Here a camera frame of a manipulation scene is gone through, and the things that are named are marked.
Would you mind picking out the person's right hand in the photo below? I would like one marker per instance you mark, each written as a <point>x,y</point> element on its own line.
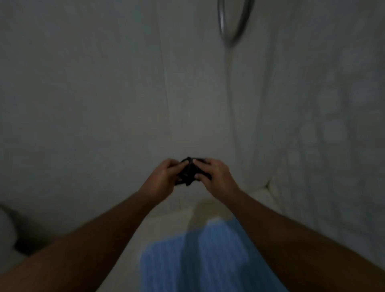
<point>221,180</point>

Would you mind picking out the person's left hand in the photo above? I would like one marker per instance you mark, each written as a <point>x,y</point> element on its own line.
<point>159,182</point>

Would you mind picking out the person's right thumb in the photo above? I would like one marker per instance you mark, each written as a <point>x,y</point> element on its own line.
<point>201,164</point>

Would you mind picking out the person's left thumb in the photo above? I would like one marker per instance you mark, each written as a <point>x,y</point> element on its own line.
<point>180,167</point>

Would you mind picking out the small black cloth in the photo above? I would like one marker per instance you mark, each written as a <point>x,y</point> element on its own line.
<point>190,173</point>

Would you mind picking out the person's right forearm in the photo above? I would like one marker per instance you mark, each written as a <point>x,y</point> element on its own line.
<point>303,249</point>

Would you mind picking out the person's left forearm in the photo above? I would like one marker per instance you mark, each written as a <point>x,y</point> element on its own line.
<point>78,249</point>

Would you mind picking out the blue ribbed bath mat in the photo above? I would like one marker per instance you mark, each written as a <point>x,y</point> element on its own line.
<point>207,258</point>

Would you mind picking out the white toilet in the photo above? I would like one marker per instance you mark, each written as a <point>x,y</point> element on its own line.
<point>9,237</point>

